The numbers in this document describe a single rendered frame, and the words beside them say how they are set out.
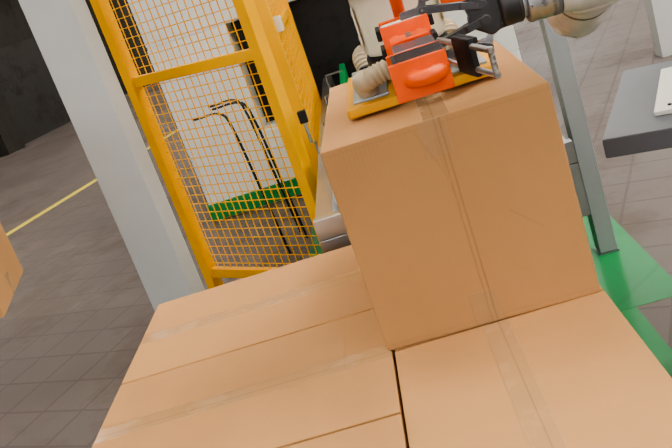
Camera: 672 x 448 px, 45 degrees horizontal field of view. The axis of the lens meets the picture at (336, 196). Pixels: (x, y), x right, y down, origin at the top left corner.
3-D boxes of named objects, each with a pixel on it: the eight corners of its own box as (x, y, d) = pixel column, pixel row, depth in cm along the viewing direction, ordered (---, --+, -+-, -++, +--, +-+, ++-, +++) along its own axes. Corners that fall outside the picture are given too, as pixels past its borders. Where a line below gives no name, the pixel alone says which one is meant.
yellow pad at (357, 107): (350, 86, 183) (343, 65, 182) (392, 73, 182) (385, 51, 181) (349, 121, 151) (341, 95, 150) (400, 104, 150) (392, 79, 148)
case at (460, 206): (378, 235, 207) (329, 87, 195) (531, 189, 202) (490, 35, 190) (388, 351, 150) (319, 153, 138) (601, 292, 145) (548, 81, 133)
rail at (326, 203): (333, 111, 441) (322, 78, 436) (342, 108, 441) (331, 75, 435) (335, 286, 221) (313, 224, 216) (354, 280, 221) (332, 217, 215)
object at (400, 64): (395, 91, 110) (384, 56, 109) (448, 75, 109) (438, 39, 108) (399, 104, 102) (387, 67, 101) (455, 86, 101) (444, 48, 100)
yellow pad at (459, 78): (430, 60, 181) (424, 39, 180) (474, 46, 180) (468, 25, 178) (447, 89, 149) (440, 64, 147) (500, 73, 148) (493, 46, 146)
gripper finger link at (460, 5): (486, 9, 134) (486, 0, 133) (418, 15, 134) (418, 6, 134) (483, 6, 137) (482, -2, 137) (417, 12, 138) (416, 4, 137)
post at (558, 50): (594, 248, 282) (523, -34, 253) (613, 243, 282) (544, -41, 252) (600, 256, 276) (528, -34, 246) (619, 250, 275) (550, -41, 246)
